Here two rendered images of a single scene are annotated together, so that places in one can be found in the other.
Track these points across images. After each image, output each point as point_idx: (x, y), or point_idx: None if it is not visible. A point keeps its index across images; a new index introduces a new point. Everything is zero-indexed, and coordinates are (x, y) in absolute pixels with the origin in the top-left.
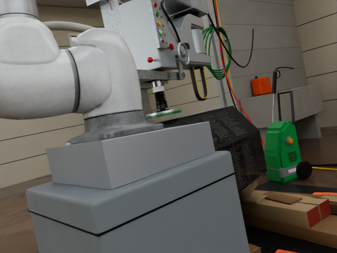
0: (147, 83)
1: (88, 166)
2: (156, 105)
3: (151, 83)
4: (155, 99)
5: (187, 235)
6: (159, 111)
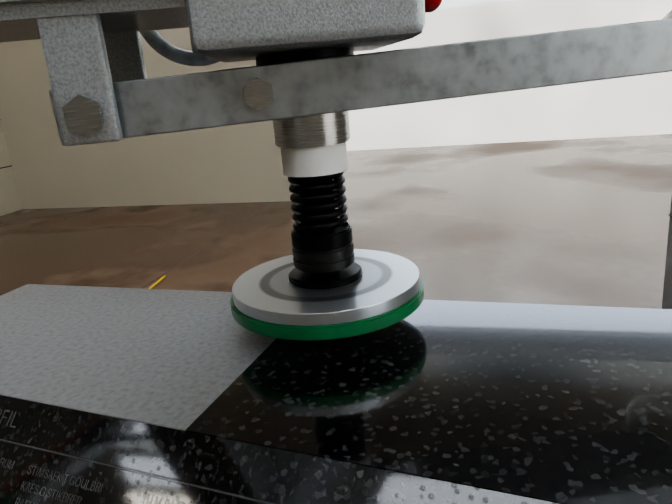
0: (334, 112)
1: None
2: (345, 242)
3: (346, 116)
4: (342, 211)
5: None
6: (361, 268)
